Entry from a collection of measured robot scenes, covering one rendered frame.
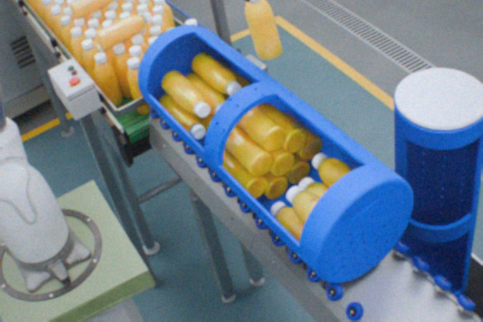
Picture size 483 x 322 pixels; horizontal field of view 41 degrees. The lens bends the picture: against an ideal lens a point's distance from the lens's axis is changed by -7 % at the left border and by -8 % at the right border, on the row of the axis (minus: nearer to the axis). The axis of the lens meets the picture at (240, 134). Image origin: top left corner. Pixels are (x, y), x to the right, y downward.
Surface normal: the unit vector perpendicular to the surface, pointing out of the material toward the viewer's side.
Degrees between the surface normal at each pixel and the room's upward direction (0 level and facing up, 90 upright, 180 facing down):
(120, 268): 2
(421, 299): 0
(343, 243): 90
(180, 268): 0
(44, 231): 90
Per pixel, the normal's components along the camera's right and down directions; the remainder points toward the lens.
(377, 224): 0.53, 0.48
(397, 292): -0.16, -0.75
